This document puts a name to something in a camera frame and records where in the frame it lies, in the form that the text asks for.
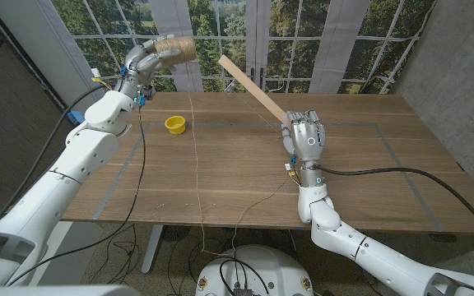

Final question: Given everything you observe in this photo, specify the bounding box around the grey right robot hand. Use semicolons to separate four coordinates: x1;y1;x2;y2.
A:
281;109;327;188

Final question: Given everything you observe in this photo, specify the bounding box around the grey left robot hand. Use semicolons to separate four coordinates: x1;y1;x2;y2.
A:
116;34;184;104

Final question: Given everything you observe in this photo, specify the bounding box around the jute twine spool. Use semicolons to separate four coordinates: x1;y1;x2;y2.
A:
154;35;198;67

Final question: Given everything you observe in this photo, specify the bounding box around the wooden stick with metal wire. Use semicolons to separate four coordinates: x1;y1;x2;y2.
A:
217;53;292;135

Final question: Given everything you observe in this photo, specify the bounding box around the thin jute thread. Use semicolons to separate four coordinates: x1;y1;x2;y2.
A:
185;61;238;258
231;180;290;250

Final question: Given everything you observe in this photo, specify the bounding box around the small yellow cup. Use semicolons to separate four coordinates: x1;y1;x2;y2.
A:
164;115;187;136

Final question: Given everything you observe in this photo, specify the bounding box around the printed window backdrop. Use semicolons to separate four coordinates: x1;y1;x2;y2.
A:
49;0;438;108

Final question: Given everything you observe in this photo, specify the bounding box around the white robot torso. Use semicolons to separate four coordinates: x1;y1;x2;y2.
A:
195;244;315;296

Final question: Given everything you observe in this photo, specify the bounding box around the white table leg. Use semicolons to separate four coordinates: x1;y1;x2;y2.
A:
141;224;165;275

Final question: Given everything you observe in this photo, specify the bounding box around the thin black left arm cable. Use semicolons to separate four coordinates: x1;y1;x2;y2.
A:
6;104;147;287

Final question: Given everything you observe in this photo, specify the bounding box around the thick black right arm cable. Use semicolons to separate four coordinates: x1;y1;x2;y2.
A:
314;164;474;244

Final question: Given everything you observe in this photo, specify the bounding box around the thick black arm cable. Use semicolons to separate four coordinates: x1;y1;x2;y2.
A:
314;164;474;244
0;84;109;225

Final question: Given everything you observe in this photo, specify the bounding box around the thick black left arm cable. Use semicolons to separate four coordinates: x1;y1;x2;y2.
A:
0;84;109;225

